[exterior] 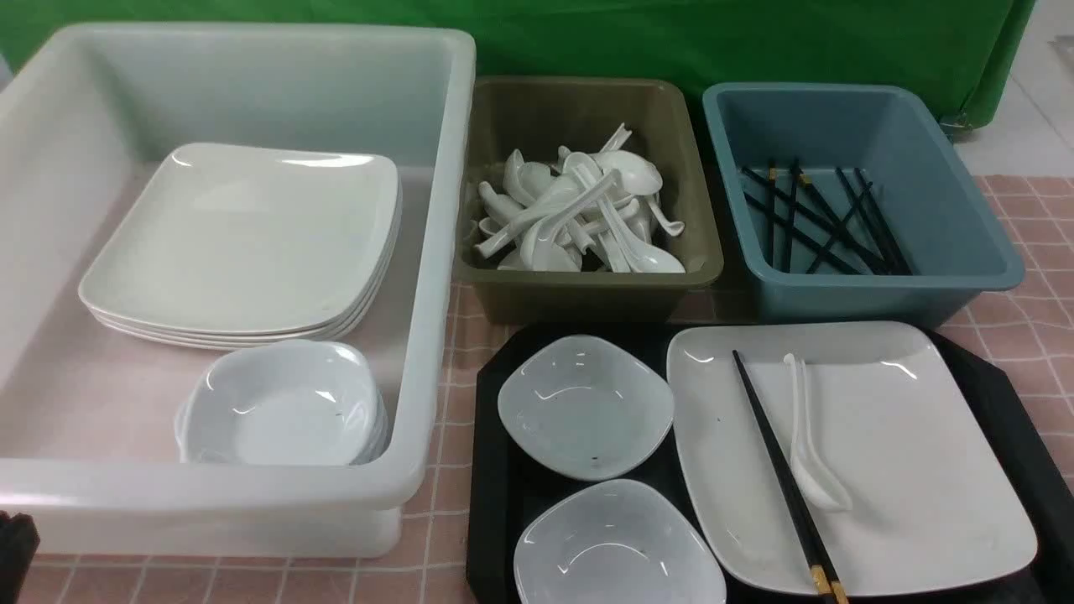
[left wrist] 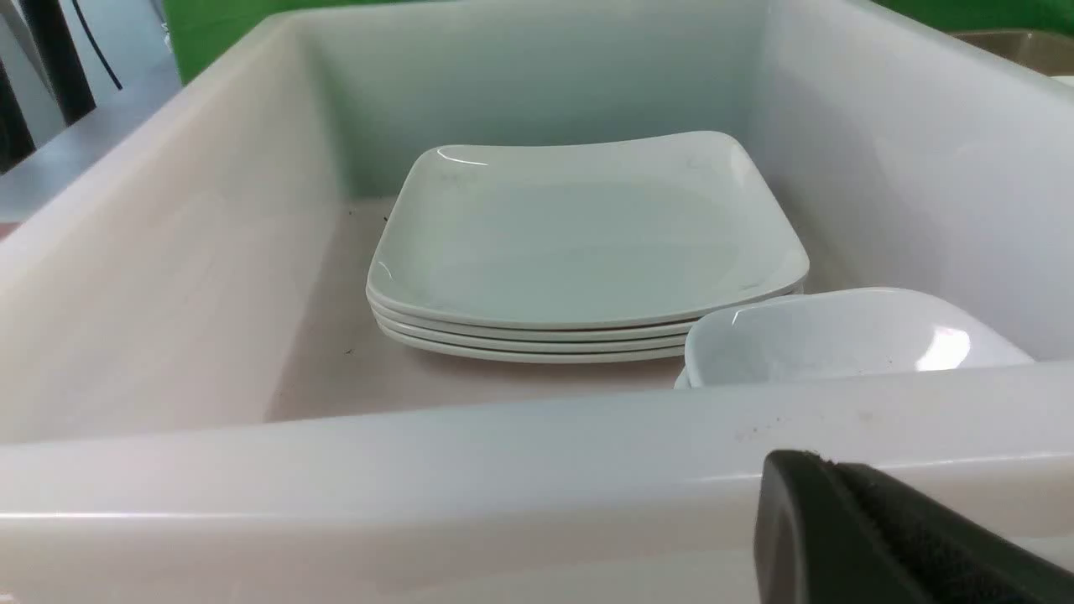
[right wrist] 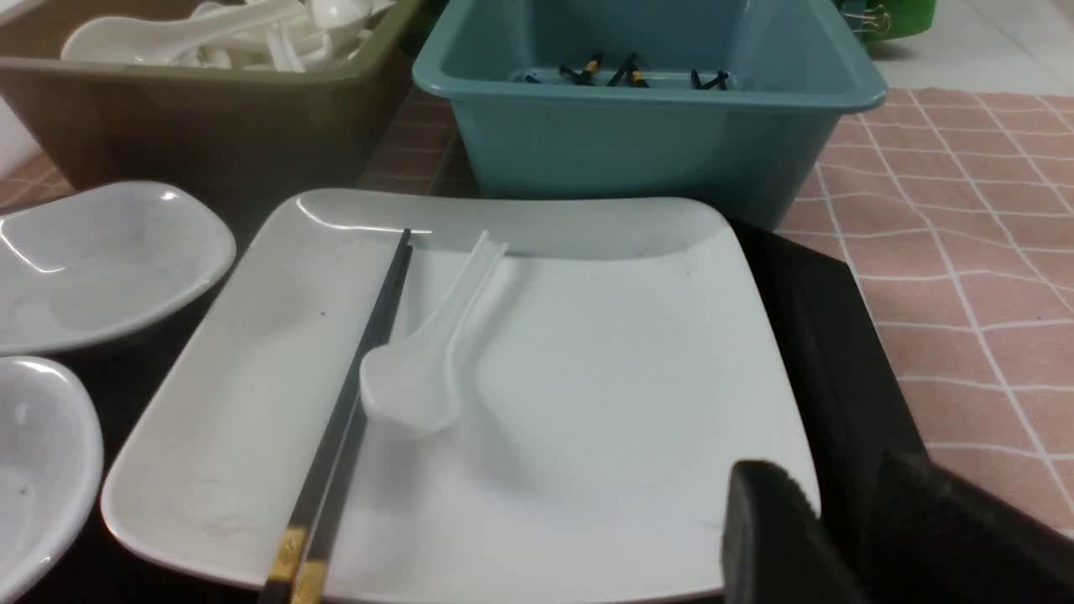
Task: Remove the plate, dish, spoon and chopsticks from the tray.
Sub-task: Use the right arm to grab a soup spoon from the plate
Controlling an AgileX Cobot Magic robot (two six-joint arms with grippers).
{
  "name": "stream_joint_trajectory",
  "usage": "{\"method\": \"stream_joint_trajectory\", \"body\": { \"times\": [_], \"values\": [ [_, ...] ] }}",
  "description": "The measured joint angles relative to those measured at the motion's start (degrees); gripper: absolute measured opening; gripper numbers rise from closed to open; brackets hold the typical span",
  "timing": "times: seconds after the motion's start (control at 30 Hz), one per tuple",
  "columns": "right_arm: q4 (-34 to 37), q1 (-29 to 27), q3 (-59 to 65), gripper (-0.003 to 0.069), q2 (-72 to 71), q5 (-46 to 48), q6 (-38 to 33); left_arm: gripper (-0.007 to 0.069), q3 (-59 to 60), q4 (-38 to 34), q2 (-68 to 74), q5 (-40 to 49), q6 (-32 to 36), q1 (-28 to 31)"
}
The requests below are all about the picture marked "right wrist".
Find white bowl tray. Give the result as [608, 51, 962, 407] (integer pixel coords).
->
[1, 182, 237, 356]
[1, 356, 103, 603]

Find blue plastic bin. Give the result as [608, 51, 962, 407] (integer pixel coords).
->
[413, 1, 887, 229]

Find black chopstick gold band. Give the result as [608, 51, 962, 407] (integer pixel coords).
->
[289, 244, 413, 603]
[258, 229, 413, 603]

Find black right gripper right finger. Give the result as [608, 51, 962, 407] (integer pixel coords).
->
[863, 454, 1073, 603]

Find pile of white spoons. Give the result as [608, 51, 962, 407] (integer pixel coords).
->
[59, 1, 395, 73]

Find black serving tray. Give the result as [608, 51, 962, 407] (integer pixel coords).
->
[21, 222, 924, 603]

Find large white square plate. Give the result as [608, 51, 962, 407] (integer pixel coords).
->
[101, 189, 821, 603]

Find pink checkered tablecloth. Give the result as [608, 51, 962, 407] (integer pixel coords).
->
[0, 87, 1074, 538]

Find white ceramic soup spoon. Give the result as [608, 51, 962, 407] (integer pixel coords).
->
[359, 230, 508, 438]

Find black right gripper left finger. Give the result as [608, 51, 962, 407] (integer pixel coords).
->
[722, 460, 869, 603]

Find olive plastic bin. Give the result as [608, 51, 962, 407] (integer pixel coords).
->
[1, 1, 425, 204]

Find black chopsticks in blue bin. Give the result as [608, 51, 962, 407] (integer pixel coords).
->
[513, 51, 735, 91]

